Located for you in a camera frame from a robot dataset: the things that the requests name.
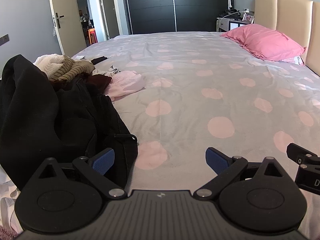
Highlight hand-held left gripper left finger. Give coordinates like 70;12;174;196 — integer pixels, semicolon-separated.
30;148;127;200

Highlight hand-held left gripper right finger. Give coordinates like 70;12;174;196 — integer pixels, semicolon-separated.
193;147;293;200

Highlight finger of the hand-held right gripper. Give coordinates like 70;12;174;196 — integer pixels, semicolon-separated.
286;143;320;167

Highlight black pants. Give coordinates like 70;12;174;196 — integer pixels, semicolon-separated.
0;54;138;191

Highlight maroon garment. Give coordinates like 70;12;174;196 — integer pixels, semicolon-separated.
52;72;112;93

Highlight light pink garment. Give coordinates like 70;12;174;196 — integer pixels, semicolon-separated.
105;70;147;103

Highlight white printed garment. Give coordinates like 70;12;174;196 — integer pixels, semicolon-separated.
91;64;121;77

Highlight white patterned pillow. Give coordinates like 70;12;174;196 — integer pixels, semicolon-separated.
279;54;306;67

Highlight striped brown garment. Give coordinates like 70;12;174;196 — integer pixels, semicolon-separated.
48;56;96;82

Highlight pink pillow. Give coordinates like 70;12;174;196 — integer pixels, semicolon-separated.
220;24;307;62

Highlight mirrored nightstand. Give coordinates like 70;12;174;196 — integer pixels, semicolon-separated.
216;17;254;33

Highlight beige padded headboard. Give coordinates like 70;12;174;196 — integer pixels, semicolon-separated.
254;0;320;77

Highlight beige door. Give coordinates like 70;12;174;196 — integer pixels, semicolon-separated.
47;0;87;56

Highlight black wardrobe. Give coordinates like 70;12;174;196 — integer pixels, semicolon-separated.
124;0;234;34

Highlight metal door handle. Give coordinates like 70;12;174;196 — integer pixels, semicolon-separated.
54;12;64;28

